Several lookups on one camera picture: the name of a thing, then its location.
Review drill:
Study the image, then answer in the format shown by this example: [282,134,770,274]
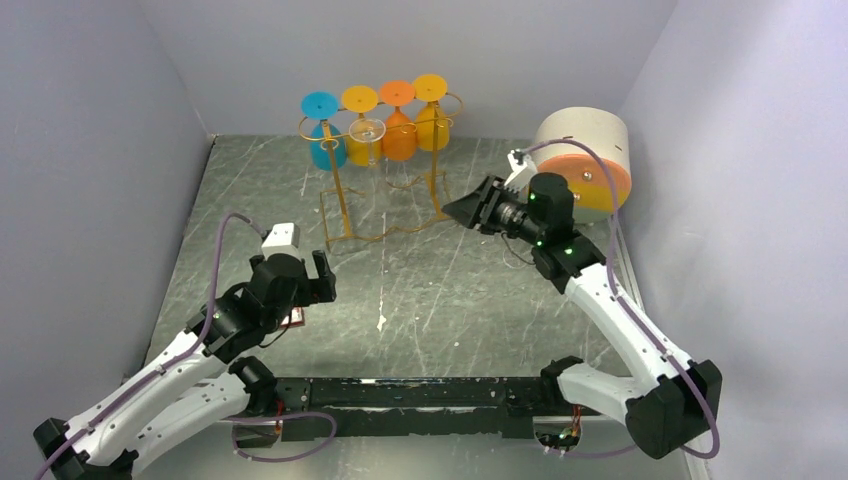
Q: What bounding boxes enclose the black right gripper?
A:
[441,174,544,246]

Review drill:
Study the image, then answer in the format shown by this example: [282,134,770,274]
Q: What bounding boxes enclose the clear wine glass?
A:
[348,113,390,216]

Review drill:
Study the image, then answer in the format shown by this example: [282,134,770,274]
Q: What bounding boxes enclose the gold wire glass rack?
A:
[297,90,465,247]

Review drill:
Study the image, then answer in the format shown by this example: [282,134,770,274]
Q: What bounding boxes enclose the blue wine glass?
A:
[300,91,348,172]

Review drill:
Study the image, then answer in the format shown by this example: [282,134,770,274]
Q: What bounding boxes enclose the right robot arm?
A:
[442,173,723,459]

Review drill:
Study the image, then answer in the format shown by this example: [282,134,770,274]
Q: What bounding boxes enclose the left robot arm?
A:
[33,248,336,479]

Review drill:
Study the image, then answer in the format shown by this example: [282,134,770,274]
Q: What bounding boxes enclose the orange wine glass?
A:
[378,80,417,162]

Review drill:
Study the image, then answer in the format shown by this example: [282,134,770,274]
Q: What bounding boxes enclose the yellow wine glass right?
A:
[413,74,452,152]

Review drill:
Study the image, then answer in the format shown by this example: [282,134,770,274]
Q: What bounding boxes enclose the yellow wine glass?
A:
[413,74,452,152]
[341,85,379,153]

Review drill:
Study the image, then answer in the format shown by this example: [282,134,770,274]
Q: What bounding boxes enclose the yellow wine glass left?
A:
[341,85,379,153]

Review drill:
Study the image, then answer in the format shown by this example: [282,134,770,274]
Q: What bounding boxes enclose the small red white box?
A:
[280,307,305,330]

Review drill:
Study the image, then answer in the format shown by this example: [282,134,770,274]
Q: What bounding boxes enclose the round beige drawer cabinet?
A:
[532,107,632,224]

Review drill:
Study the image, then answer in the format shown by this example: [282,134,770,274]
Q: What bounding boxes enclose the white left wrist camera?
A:
[261,222,302,259]

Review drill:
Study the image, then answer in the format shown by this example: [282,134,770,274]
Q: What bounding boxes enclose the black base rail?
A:
[246,377,595,441]

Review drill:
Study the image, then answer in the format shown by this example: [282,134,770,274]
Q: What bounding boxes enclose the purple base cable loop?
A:
[230,410,339,464]

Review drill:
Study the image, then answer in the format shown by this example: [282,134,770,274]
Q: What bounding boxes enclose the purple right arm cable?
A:
[519,137,721,460]

